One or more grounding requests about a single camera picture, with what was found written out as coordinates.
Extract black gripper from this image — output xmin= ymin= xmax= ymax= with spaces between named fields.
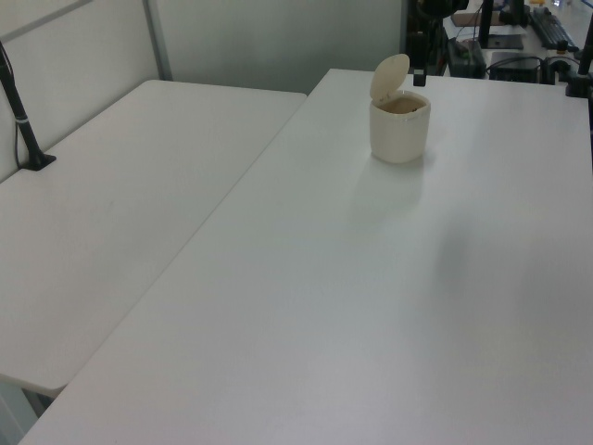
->
xmin=408 ymin=31 xmax=429 ymax=89

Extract cream plastic trash bin with flip lid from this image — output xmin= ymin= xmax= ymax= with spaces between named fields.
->
xmin=369 ymin=53 xmax=433 ymax=165

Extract dark green equipment case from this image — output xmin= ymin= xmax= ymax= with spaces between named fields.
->
xmin=447 ymin=37 xmax=486 ymax=79

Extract black monitor stand pole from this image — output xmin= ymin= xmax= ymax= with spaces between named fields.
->
xmin=479 ymin=0 xmax=495 ymax=49

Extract black electronics box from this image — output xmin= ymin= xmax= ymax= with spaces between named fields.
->
xmin=488 ymin=50 xmax=544 ymax=83

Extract black keyboard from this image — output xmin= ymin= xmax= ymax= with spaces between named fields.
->
xmin=529 ymin=6 xmax=581 ymax=51

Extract white frosted partition panel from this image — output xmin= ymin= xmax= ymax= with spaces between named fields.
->
xmin=0 ymin=0 xmax=164 ymax=184

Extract black table clamp mount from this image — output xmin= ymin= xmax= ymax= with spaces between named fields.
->
xmin=562 ymin=25 xmax=593 ymax=99

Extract grey metal partition post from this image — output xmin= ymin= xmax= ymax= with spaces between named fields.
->
xmin=142 ymin=0 xmax=174 ymax=82

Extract black camera stand pole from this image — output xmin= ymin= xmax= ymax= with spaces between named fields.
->
xmin=0 ymin=39 xmax=57 ymax=175

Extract thin black cable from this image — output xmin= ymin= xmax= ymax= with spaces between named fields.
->
xmin=0 ymin=44 xmax=24 ymax=169

